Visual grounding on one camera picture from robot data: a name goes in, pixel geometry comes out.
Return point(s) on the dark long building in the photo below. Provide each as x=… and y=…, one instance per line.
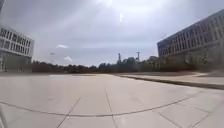
x=196, y=40

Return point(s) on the raised concrete ledge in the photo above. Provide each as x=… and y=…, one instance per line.
x=186, y=80

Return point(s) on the pale concrete slab plaza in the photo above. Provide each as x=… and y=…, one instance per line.
x=93, y=96

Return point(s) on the lamp pole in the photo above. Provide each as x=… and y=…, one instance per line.
x=52, y=57
x=138, y=56

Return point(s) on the white building with window grid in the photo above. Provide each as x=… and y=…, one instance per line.
x=16, y=46

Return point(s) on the row of trees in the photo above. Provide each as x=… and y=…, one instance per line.
x=100, y=67

